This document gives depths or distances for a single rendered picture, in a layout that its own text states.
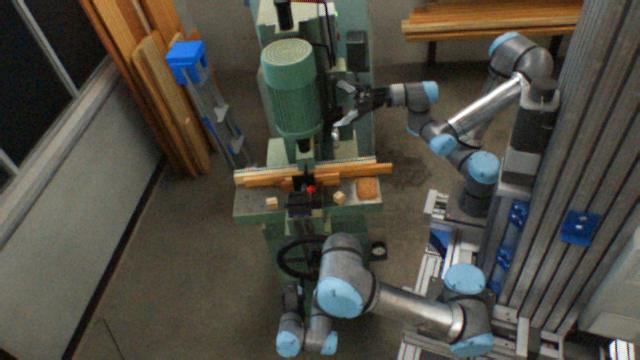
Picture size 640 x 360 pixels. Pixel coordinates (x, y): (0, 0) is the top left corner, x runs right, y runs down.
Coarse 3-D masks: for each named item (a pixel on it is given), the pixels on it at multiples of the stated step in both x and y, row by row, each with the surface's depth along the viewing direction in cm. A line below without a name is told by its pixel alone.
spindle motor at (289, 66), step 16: (272, 48) 145; (288, 48) 144; (304, 48) 143; (272, 64) 139; (288, 64) 137; (304, 64) 139; (272, 80) 143; (288, 80) 141; (304, 80) 143; (272, 96) 150; (288, 96) 146; (304, 96) 147; (288, 112) 151; (304, 112) 152; (320, 112) 158; (288, 128) 157; (304, 128) 156; (320, 128) 161
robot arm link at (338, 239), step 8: (328, 240) 120; (336, 240) 118; (344, 240) 117; (352, 240) 118; (352, 248) 130; (360, 248) 118; (312, 296) 153; (312, 304) 151; (312, 312) 149; (320, 312) 147
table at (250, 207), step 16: (368, 176) 184; (240, 192) 186; (256, 192) 185; (272, 192) 184; (336, 192) 180; (352, 192) 179; (240, 208) 180; (256, 208) 179; (336, 208) 175; (352, 208) 176; (368, 208) 176; (240, 224) 181
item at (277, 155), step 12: (276, 144) 220; (348, 144) 214; (276, 156) 214; (336, 156) 209; (348, 156) 208; (264, 228) 184; (276, 228) 184; (336, 228) 185; (348, 228) 185; (360, 228) 185; (276, 240) 190
